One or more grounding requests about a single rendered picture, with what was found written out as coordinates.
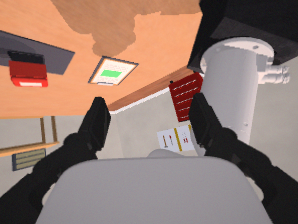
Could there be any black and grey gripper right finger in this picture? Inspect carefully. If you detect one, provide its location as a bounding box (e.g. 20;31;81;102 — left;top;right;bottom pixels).
188;93;298;224

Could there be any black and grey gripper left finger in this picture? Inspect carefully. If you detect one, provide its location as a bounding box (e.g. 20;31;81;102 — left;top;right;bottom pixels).
0;97;111;224

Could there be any dark red stamp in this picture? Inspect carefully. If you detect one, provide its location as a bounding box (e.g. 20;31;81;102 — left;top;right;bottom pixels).
9;50;48;87

